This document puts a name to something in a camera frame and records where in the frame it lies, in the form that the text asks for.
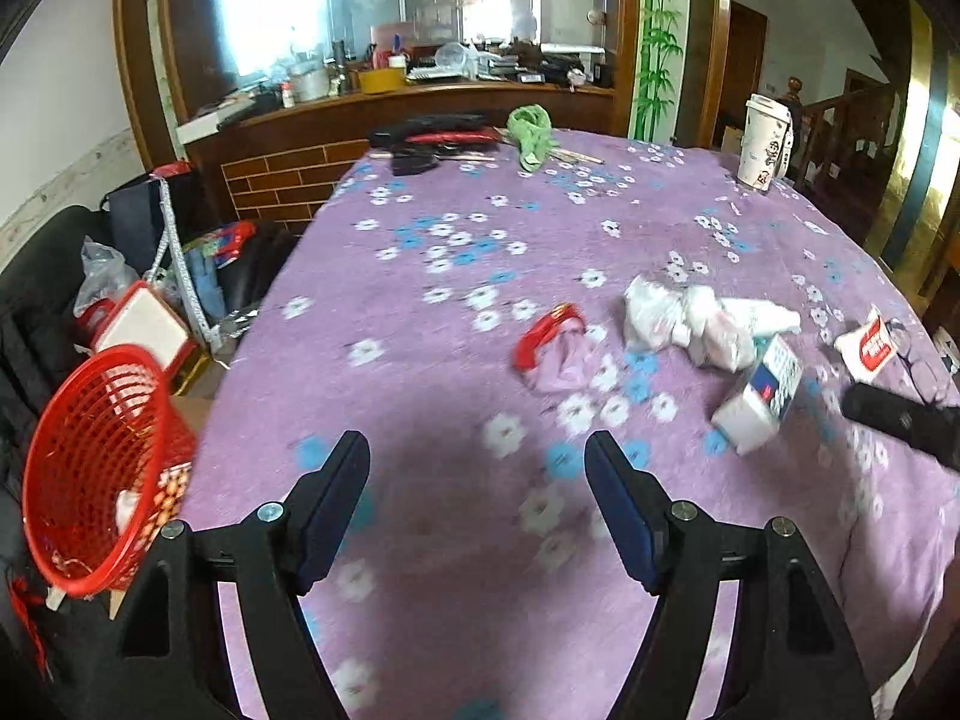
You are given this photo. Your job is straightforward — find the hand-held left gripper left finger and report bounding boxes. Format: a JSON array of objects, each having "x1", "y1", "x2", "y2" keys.
[{"x1": 116, "y1": 430, "x2": 372, "y2": 720}]

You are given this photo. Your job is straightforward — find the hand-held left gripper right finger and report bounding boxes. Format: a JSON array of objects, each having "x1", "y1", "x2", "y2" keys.
[{"x1": 583, "y1": 431, "x2": 875, "y2": 720}]

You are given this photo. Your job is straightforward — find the red pink bag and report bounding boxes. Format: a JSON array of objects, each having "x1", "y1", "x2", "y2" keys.
[{"x1": 512, "y1": 304, "x2": 605, "y2": 393}]

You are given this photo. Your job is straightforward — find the white blue medicine box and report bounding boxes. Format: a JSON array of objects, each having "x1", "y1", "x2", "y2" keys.
[{"x1": 711, "y1": 334, "x2": 805, "y2": 457}]

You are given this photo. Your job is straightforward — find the white printed plastic bag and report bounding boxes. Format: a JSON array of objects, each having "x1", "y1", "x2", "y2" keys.
[{"x1": 622, "y1": 275, "x2": 687, "y2": 352}]

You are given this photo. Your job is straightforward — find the clear plastic bags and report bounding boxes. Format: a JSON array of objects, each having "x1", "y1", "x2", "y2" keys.
[{"x1": 679, "y1": 285, "x2": 751, "y2": 370}]

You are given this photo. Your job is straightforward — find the red plastic basket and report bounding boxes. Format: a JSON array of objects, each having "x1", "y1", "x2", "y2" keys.
[{"x1": 22, "y1": 345, "x2": 197, "y2": 599}]

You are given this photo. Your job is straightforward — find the red white packet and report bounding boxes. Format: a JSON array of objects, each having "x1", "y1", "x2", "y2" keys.
[{"x1": 835, "y1": 305, "x2": 901, "y2": 383}]

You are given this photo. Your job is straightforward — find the purple floral tablecloth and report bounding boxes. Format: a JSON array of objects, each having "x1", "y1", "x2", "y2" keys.
[{"x1": 176, "y1": 127, "x2": 960, "y2": 720}]

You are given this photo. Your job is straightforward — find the blue cloth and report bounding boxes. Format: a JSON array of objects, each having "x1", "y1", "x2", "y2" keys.
[{"x1": 184, "y1": 244, "x2": 226, "y2": 323}]

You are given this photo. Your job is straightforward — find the red white box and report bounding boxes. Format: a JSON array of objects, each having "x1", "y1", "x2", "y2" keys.
[{"x1": 90, "y1": 281, "x2": 197, "y2": 372}]

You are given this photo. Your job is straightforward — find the red printed bag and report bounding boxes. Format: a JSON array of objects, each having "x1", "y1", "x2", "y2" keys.
[{"x1": 184, "y1": 221, "x2": 256, "y2": 267}]

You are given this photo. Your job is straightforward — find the black rectangular device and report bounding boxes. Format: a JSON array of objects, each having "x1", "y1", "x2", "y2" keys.
[{"x1": 840, "y1": 382, "x2": 960, "y2": 472}]

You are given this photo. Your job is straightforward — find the eyeglasses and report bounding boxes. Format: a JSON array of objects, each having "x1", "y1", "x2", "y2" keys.
[{"x1": 889, "y1": 319, "x2": 953, "y2": 406}]

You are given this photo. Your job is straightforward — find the navy bag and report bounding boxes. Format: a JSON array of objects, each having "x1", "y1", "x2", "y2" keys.
[{"x1": 101, "y1": 172, "x2": 203, "y2": 271}]

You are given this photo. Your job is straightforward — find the black pouch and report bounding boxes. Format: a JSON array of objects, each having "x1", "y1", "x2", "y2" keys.
[{"x1": 390, "y1": 150, "x2": 443, "y2": 177}]

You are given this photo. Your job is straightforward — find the black sofa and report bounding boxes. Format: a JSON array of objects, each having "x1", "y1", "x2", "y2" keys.
[{"x1": 0, "y1": 202, "x2": 136, "y2": 421}]

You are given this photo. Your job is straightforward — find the green cloth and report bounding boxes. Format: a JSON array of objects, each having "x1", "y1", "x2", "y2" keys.
[{"x1": 508, "y1": 106, "x2": 557, "y2": 172}]

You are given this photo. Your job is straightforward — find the black and red tool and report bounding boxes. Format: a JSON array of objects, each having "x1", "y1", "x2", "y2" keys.
[{"x1": 367, "y1": 114, "x2": 500, "y2": 155}]

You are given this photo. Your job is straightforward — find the white printed cup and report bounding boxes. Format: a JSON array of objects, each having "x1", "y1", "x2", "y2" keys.
[{"x1": 736, "y1": 94, "x2": 794, "y2": 192}]

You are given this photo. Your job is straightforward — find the wooden stair railing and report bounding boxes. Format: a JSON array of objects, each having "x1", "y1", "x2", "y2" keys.
[{"x1": 780, "y1": 75, "x2": 901, "y2": 241}]

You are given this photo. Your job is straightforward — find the metal pot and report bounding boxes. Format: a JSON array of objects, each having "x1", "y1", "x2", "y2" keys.
[{"x1": 289, "y1": 64, "x2": 331, "y2": 102}]

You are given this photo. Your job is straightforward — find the yellow box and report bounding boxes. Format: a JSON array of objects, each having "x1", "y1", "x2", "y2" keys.
[{"x1": 352, "y1": 67, "x2": 407, "y2": 95}]

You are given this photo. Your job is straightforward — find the gold pillar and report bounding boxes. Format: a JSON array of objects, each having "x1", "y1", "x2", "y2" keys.
[{"x1": 862, "y1": 0, "x2": 960, "y2": 301}]

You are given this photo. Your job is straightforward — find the wooden door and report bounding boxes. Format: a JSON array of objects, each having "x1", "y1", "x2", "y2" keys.
[{"x1": 716, "y1": 0, "x2": 770, "y2": 151}]

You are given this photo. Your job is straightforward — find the bamboo painted pillar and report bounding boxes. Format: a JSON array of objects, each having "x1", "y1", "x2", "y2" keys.
[{"x1": 628, "y1": 0, "x2": 687, "y2": 143}]

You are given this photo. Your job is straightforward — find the clear plastic bowl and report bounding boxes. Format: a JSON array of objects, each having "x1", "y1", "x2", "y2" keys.
[{"x1": 435, "y1": 41, "x2": 477, "y2": 80}]

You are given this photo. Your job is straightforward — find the etched glass partition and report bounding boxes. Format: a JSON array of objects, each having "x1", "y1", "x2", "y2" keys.
[{"x1": 161, "y1": 0, "x2": 623, "y2": 121}]

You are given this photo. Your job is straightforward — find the white strap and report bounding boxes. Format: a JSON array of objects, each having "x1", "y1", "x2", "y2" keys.
[{"x1": 154, "y1": 176, "x2": 222, "y2": 350}]

